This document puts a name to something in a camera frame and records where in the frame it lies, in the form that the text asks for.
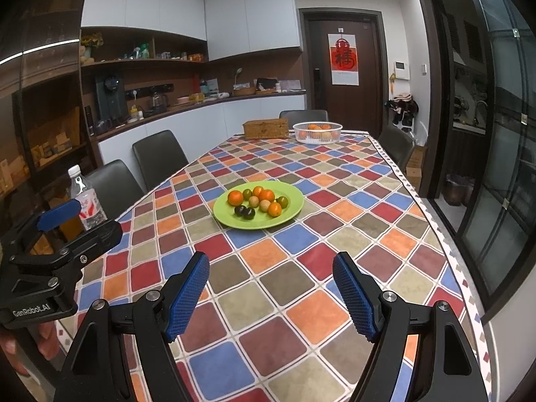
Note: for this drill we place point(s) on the wicker tissue box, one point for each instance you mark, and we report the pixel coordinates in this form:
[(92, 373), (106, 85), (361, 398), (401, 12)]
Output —
[(266, 129)]

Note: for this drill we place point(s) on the small teddy bear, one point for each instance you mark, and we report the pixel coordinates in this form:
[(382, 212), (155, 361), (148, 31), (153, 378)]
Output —
[(86, 55)]

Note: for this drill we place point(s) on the small tan round fruit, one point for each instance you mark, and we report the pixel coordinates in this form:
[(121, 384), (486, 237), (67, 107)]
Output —
[(253, 202)]

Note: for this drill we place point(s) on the yellow tassel ornament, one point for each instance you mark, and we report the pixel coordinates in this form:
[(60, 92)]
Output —
[(392, 81)]

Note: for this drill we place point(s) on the dark trash bin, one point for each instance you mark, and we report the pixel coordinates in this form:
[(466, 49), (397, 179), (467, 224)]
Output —
[(458, 190)]

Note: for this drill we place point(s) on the orange in basket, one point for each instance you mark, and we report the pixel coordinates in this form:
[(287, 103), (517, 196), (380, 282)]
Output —
[(313, 126), (325, 127)]

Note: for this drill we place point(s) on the white counter cabinets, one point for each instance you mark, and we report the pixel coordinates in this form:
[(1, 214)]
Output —
[(234, 113)]

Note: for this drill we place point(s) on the glass-front display cabinet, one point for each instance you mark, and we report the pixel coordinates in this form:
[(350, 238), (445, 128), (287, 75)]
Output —
[(42, 113)]

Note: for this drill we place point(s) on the small orange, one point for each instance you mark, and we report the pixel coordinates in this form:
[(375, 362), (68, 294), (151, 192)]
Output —
[(257, 191)]

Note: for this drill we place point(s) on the black water dispenser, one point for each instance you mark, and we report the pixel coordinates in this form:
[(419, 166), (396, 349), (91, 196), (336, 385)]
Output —
[(109, 96)]

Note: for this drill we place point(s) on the dark brown door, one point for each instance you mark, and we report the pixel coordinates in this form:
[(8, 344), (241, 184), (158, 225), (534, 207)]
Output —
[(368, 100)]

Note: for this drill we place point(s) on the white intercom panel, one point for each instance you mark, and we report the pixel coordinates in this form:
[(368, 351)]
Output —
[(401, 70)]

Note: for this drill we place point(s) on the red wall calendar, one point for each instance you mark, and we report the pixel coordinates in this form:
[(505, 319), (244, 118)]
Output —
[(344, 60)]

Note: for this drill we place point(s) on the clear plastic water bottle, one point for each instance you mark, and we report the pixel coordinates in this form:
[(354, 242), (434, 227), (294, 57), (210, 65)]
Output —
[(86, 201)]

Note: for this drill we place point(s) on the flat wicker basket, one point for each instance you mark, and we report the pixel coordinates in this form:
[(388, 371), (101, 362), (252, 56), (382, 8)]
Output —
[(245, 91)]

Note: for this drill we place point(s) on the cardboard boxes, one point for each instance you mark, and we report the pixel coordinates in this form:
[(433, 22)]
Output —
[(414, 165)]

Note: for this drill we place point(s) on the checkered colourful tablecloth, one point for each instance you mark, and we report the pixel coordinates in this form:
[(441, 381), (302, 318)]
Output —
[(293, 280)]

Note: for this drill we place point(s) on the desk lamp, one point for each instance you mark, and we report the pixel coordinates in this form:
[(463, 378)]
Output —
[(237, 76)]

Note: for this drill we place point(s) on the white plastic basket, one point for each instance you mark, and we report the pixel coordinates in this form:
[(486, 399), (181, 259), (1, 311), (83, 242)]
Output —
[(301, 136)]

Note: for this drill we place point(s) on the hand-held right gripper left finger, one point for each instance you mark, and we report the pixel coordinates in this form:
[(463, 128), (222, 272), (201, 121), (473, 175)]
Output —
[(188, 297)]

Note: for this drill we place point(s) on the dark hanging bags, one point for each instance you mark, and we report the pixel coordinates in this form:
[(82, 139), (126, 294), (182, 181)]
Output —
[(402, 106)]

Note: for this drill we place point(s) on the glass kettle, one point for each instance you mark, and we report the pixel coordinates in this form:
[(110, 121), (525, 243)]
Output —
[(158, 100)]

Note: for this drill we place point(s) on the large tan round fruit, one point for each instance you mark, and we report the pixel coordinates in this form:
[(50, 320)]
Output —
[(264, 205)]

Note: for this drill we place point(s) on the dark leather dining chair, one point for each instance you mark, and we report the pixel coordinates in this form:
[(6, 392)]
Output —
[(395, 146), (303, 115), (159, 155), (113, 184)]

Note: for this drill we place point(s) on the glass sliding door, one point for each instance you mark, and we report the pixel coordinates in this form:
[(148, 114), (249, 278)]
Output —
[(502, 134)]

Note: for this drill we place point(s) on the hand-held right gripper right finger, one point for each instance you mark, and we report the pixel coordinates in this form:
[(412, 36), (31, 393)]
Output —
[(356, 297)]

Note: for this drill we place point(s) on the person's left hand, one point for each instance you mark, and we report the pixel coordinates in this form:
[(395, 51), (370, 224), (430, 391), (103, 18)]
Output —
[(48, 341)]

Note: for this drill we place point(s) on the dark purple plum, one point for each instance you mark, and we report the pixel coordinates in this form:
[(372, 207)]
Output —
[(240, 210), (250, 213)]

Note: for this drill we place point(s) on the black picture frame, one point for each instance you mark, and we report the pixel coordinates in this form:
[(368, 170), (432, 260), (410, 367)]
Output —
[(266, 83)]

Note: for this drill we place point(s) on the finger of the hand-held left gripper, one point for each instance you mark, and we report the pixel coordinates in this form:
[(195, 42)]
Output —
[(58, 215), (88, 240)]

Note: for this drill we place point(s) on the large orange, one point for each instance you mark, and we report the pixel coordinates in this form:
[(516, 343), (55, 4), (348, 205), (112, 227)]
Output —
[(235, 197)]

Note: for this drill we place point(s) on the yellow flower bunch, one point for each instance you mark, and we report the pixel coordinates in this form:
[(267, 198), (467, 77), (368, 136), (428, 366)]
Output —
[(91, 41)]

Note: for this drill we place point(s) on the white wall cabinets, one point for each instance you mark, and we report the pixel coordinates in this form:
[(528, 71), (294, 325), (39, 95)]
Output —
[(167, 4)]

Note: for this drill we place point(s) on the yellow packet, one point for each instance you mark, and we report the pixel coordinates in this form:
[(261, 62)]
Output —
[(196, 97)]

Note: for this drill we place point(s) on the green plate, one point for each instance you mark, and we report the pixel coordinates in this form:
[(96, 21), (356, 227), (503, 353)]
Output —
[(259, 222)]

